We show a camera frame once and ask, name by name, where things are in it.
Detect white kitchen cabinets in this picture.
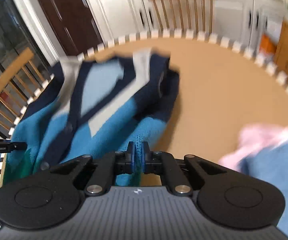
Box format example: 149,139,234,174
86,0,288,48

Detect pink garment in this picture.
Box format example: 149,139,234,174
218,124,288,172

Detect light blue denim garment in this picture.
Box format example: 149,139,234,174
240,140,288,236

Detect blue green knitted vest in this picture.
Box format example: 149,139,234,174
3,49,179,186

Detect orange bag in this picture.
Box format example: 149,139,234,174
259,34,277,55

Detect black framed glass door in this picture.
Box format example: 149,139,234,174
0,0,50,140

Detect wooden chair by cabinets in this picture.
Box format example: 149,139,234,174
148,0,215,34

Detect wooden chair by glass door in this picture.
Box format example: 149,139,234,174
0,47,51,138

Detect dark brown entrance door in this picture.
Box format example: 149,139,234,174
38,0,102,55

